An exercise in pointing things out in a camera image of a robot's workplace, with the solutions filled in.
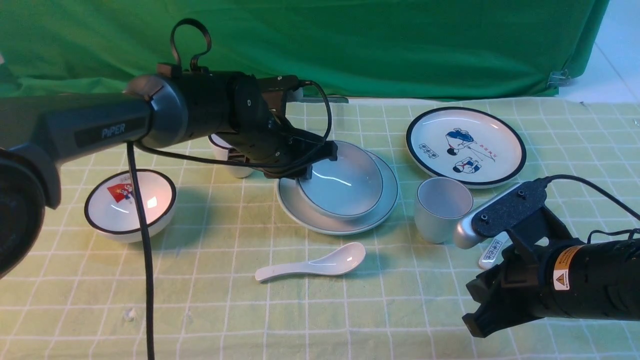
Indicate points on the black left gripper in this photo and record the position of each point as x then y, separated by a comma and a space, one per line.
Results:
260, 131

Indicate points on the black-rimmed plate with cartoon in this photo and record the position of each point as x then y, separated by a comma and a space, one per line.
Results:
476, 148

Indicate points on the white spoon with printed handle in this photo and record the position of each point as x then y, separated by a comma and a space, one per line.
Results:
491, 253

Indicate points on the plain white cup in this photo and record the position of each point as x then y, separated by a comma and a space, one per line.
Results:
439, 203

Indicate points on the metal binder clip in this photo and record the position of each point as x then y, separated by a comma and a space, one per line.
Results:
558, 79

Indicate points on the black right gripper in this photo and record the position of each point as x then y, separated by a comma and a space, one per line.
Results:
512, 292

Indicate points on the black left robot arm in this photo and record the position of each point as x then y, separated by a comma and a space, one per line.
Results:
41, 133

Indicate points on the black-rimmed white cup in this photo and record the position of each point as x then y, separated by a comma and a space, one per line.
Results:
225, 152

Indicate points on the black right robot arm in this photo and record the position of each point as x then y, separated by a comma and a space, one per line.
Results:
596, 281

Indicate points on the plain white ceramic spoon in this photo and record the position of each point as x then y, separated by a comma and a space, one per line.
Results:
337, 263

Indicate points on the light green checkered tablecloth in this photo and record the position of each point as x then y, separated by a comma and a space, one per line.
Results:
81, 296

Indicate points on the green backdrop cloth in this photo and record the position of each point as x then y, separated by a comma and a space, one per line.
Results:
430, 49

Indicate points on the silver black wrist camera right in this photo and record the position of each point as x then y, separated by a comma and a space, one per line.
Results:
500, 213

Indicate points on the white plate thin green rim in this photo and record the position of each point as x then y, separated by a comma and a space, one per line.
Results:
303, 214

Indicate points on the black-rimmed bowl with flag picture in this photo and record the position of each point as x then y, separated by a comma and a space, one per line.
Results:
110, 207

